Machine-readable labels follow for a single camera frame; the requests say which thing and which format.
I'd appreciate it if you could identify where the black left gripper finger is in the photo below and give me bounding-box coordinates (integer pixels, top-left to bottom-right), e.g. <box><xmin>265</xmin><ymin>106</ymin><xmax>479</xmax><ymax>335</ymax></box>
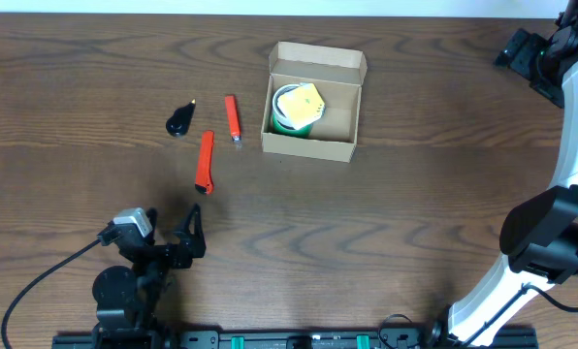
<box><xmin>144</xmin><ymin>207</ymin><xmax>158</xmax><ymax>242</ymax></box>
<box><xmin>173</xmin><ymin>204</ymin><xmax>207</xmax><ymax>258</ymax></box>

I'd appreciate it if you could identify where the red utility knife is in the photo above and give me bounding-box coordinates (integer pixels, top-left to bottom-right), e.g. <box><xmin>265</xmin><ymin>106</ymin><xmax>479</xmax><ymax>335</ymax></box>
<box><xmin>195</xmin><ymin>130</ymin><xmax>214</xmax><ymax>195</ymax></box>

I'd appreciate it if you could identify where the black teardrop tape dispenser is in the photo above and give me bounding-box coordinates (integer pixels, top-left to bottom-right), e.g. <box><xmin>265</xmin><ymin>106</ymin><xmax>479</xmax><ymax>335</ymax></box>
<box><xmin>166</xmin><ymin>99</ymin><xmax>196</xmax><ymax>137</ymax></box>

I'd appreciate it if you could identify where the red stapler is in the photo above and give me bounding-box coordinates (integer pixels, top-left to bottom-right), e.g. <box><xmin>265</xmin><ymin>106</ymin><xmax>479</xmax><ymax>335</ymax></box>
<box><xmin>225</xmin><ymin>95</ymin><xmax>241</xmax><ymax>143</ymax></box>

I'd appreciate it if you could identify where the white tape roll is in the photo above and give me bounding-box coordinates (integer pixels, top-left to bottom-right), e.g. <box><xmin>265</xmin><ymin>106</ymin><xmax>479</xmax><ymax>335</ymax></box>
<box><xmin>273</xmin><ymin>84</ymin><xmax>309</xmax><ymax>129</ymax></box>

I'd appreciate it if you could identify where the green tape roll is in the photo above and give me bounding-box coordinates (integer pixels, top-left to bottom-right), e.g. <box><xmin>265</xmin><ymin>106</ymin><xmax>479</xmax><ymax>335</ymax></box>
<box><xmin>272</xmin><ymin>113</ymin><xmax>312</xmax><ymax>139</ymax></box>

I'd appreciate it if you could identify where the yellow sticky note pad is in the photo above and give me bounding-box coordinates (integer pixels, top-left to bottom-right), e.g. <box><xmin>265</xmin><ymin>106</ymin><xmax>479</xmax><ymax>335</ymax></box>
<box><xmin>273</xmin><ymin>83</ymin><xmax>326</xmax><ymax>130</ymax></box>

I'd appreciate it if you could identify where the brown cardboard box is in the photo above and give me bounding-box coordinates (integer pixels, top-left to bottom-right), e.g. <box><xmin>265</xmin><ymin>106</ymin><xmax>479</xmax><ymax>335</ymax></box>
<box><xmin>261</xmin><ymin>42</ymin><xmax>368</xmax><ymax>163</ymax></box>

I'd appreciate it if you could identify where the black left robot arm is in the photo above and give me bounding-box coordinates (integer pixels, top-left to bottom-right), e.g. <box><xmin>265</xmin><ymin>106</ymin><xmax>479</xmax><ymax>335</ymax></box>
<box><xmin>91</xmin><ymin>205</ymin><xmax>207</xmax><ymax>348</ymax></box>

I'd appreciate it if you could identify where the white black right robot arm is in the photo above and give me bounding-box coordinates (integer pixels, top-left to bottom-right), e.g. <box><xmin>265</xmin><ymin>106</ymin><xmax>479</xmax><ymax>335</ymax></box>
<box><xmin>425</xmin><ymin>0</ymin><xmax>578</xmax><ymax>348</ymax></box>

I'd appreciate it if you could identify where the black mounting rail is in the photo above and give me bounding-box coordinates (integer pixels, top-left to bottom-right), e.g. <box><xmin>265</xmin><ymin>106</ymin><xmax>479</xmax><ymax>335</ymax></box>
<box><xmin>50</xmin><ymin>327</ymin><xmax>540</xmax><ymax>349</ymax></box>

